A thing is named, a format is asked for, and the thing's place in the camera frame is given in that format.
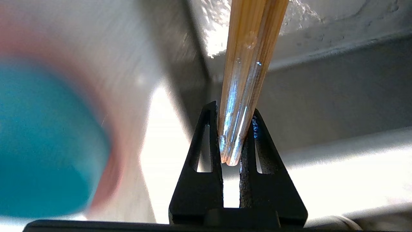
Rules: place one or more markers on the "wooden chopstick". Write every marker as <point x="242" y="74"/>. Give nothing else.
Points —
<point x="257" y="80"/>
<point x="236" y="80"/>

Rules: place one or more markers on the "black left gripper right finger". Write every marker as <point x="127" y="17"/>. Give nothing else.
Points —
<point x="270" y="196"/>

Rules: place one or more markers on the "teal bowl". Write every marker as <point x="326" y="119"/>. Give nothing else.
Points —
<point x="48" y="145"/>

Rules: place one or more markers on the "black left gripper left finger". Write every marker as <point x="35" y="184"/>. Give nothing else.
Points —
<point x="199" y="193"/>

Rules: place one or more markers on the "pink plate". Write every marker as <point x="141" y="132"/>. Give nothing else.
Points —
<point x="125" y="129"/>

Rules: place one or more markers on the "stainless steel sink basin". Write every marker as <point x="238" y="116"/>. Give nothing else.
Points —
<point x="322" y="96"/>

